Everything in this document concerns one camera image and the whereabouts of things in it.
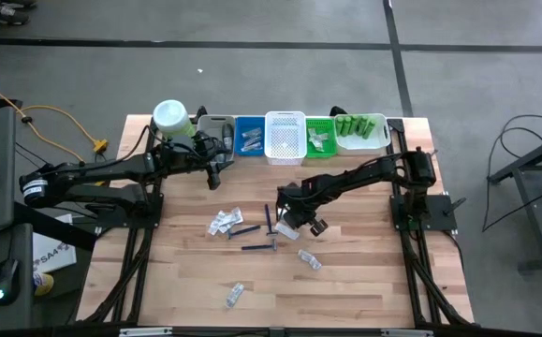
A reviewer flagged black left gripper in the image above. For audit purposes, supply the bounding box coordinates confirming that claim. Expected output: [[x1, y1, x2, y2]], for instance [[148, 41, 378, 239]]
[[188, 132, 235, 170]]

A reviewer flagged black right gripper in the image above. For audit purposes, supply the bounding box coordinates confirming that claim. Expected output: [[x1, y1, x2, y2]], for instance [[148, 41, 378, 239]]
[[277, 182, 312, 231]]

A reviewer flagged dark grey deodorant stick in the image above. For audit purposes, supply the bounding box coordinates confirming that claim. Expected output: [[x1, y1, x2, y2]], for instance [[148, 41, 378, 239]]
[[221, 123, 235, 151]]

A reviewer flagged blue disposable razor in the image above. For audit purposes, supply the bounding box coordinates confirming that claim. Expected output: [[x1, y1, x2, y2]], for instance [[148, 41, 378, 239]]
[[263, 202, 277, 237], [226, 224, 262, 240], [241, 239, 279, 253]]

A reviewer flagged blue plastic basket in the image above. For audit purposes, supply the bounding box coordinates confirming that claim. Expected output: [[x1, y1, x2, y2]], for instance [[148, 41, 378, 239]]
[[233, 115, 267, 158]]

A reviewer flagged white perforated plastic basket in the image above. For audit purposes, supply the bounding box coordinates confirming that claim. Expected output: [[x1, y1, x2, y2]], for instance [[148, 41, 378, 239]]
[[263, 110, 308, 167]]

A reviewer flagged green disinfecting wipes canister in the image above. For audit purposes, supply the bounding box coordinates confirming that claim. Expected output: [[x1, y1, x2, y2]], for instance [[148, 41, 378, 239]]
[[152, 98, 198, 141]]

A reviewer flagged green plastic basket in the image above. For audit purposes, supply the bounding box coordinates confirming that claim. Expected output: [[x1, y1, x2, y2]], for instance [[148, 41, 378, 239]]
[[305, 117, 338, 159]]

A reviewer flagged yellow and white cup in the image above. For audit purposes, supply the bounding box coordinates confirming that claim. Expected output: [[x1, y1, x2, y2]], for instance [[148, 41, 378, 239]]
[[32, 271, 55, 298]]

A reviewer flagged black computer mouse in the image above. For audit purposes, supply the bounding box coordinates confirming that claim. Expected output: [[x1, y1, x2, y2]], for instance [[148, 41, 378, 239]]
[[0, 257, 21, 307]]

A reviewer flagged person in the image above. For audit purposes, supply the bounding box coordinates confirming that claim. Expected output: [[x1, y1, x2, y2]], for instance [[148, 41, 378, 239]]
[[0, 0, 37, 27]]

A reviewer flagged small white handled bin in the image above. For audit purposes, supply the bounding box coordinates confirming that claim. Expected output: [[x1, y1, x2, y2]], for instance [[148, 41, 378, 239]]
[[196, 114, 237, 165]]

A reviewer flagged black table edge rail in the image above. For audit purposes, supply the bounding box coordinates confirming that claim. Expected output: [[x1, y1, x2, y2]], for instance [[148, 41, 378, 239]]
[[78, 323, 476, 337]]

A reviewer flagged wide white handled bin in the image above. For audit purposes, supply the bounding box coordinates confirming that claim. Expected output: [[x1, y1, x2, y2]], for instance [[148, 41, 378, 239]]
[[333, 112, 392, 156]]

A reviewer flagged yellow extension cable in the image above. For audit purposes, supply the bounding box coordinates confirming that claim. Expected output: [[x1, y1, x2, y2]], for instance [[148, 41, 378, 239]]
[[0, 76, 110, 155]]

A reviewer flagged black desk leg frame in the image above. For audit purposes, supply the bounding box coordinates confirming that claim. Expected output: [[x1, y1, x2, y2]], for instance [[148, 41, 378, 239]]
[[485, 128, 542, 273]]

